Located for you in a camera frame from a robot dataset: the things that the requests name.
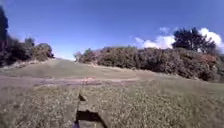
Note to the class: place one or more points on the dry grass field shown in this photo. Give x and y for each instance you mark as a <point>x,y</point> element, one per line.
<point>160,103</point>

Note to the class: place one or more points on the long brownish-green hedge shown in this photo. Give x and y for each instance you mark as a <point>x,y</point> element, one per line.
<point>156,61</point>

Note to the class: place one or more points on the robot's own part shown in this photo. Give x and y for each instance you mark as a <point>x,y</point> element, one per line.
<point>76,125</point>

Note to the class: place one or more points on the bare dirt track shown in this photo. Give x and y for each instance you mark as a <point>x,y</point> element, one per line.
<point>50,81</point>

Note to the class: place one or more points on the dark tree behind hedge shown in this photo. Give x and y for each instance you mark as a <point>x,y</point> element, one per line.
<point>191,40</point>

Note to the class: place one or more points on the row of trees and bushes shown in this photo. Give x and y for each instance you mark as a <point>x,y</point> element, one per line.
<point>16,51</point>

